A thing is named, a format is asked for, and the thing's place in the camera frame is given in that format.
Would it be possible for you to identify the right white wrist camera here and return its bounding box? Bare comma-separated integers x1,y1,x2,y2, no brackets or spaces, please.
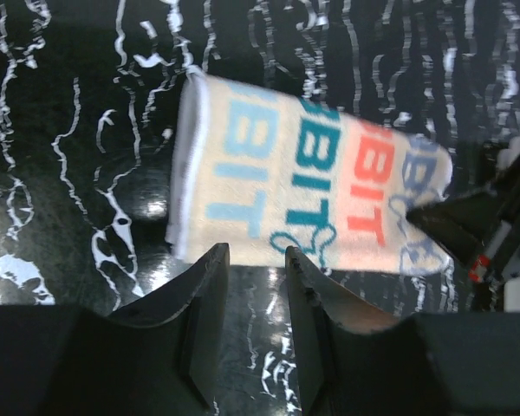
497,136,520,171

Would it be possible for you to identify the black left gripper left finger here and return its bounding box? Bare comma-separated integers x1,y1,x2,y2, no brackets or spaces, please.
0,244,230,415

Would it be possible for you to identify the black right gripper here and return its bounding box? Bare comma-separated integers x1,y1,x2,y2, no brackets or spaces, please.
406,146,520,312

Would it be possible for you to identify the cream rabbit print towel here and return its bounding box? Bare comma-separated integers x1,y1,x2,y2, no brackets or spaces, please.
166,70,452,276

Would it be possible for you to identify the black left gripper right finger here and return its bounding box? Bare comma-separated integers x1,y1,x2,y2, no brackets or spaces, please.
285,247,520,415

